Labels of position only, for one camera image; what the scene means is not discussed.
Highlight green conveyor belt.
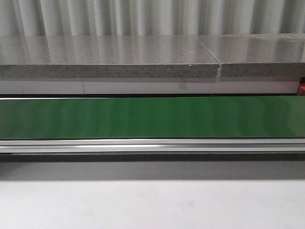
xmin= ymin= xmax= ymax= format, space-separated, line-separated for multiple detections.
xmin=0 ymin=96 xmax=305 ymax=139

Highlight grey granite slab right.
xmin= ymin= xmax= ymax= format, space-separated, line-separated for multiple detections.
xmin=197 ymin=34 xmax=305 ymax=79

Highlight grey granite slab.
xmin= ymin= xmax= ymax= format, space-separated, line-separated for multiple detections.
xmin=0 ymin=36 xmax=218 ymax=79
xmin=197 ymin=34 xmax=305 ymax=79

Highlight grey granite slab left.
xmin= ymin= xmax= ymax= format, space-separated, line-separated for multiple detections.
xmin=0 ymin=36 xmax=218 ymax=79

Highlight red plastic tray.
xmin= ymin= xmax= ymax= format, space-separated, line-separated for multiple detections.
xmin=298 ymin=83 xmax=305 ymax=96

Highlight white pleated curtain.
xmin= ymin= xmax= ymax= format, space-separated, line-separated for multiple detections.
xmin=0 ymin=0 xmax=305 ymax=36

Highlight aluminium conveyor side rail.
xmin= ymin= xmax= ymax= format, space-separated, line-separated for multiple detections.
xmin=0 ymin=138 xmax=305 ymax=155

